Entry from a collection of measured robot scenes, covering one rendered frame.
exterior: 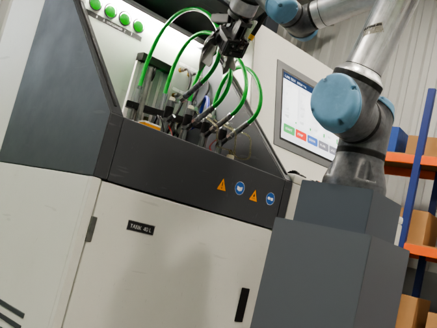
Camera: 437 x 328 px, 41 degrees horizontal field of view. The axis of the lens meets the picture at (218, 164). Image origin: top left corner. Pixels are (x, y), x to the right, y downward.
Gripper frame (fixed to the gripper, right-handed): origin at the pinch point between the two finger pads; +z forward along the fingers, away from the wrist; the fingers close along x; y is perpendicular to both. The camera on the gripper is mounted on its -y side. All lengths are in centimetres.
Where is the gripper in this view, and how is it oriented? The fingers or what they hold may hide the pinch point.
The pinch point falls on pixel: (212, 67)
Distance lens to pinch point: 175.8
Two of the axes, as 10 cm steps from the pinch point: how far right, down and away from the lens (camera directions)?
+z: -3.7, 7.2, 5.8
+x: 8.7, 0.5, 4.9
